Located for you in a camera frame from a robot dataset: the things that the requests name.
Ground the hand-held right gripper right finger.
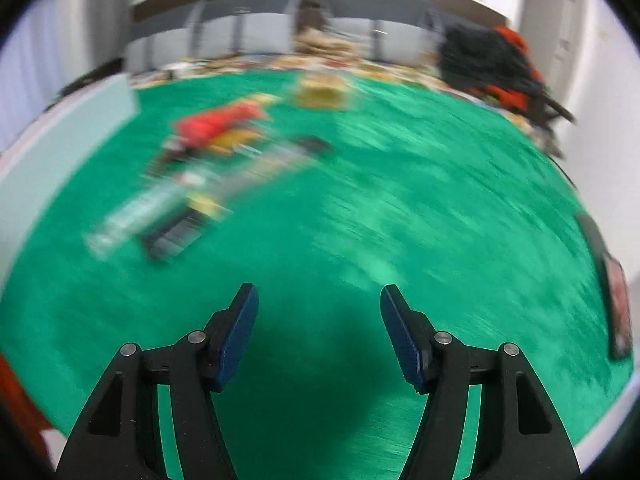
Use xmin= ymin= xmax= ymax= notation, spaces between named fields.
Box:
xmin=380 ymin=284 xmax=583 ymax=480

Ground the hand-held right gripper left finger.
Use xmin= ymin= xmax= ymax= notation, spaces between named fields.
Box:
xmin=56 ymin=282 xmax=260 ymax=480

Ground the black snack packet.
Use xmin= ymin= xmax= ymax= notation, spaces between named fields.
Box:
xmin=142 ymin=210 xmax=216 ymax=263

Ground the green and white snack packet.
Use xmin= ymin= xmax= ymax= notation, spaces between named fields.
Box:
xmin=85 ymin=180 xmax=191 ymax=261

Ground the silver snack packet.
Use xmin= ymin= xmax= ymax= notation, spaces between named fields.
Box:
xmin=220 ymin=145 xmax=321 ymax=196

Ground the red snack packet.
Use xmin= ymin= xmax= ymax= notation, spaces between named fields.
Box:
xmin=172 ymin=100 xmax=273 ymax=153

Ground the pale storage box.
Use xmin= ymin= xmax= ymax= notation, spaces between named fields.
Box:
xmin=0 ymin=74 xmax=140 ymax=201

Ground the green patterned blanket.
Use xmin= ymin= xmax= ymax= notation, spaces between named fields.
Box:
xmin=0 ymin=67 xmax=628 ymax=480

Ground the yellow slim snack packet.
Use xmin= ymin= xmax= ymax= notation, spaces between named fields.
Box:
xmin=210 ymin=127 xmax=271 ymax=157

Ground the phone with lit screen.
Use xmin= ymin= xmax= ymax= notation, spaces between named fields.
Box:
xmin=601 ymin=252 xmax=632 ymax=363

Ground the bread loaf in clear bag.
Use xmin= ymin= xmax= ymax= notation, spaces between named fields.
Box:
xmin=292 ymin=72 xmax=353 ymax=111

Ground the floral bedsheet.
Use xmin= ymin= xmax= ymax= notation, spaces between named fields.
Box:
xmin=130 ymin=52 xmax=566 ymax=156

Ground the dark wooden chair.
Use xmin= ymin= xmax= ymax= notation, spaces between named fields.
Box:
xmin=525 ymin=80 xmax=578 ymax=126

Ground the black jacket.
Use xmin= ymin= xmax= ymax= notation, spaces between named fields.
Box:
xmin=437 ymin=25 xmax=546 ymax=98

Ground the beige folded blanket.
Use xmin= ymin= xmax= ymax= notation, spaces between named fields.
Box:
xmin=292 ymin=25 xmax=358 ymax=58

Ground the orange garment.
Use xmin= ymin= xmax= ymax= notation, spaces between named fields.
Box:
xmin=480 ymin=25 xmax=546 ymax=111

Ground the white door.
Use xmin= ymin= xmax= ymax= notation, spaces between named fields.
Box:
xmin=520 ymin=0 xmax=596 ymax=91

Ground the grey pillow with strap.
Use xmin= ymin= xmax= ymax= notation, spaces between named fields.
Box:
xmin=200 ymin=10 xmax=296 ymax=57
xmin=325 ymin=0 xmax=436 ymax=66
xmin=125 ymin=2 xmax=206 ymax=68

